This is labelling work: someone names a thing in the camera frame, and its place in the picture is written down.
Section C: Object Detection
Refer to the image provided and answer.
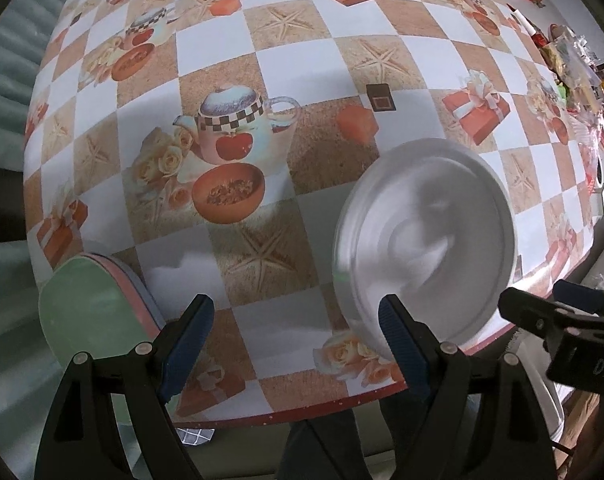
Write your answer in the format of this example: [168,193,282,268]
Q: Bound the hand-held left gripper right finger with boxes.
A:
[378,294,553,480]

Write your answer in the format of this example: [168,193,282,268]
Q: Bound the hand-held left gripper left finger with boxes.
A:
[34,294,215,480]

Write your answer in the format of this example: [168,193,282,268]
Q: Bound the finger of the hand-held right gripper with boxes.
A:
[554,280,604,319]
[499,287,590,342]

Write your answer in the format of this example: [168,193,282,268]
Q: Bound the green plate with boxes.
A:
[38,254,165,423]

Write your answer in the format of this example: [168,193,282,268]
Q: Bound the white plate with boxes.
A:
[332,137,518,361]

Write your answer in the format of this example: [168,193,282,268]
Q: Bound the blue plate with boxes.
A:
[114,260,167,333]

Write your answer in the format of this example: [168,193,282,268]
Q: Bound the cardboard box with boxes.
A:
[562,389,602,456]

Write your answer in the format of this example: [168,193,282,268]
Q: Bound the pink plate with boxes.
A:
[87,252,159,333]

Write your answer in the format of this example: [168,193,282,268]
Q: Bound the dark chair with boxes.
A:
[277,405,383,480]

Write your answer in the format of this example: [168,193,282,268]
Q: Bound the pile of snack packets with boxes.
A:
[539,22,604,113]

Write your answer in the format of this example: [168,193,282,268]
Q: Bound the printed checkered tablecloth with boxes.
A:
[22,0,604,428]

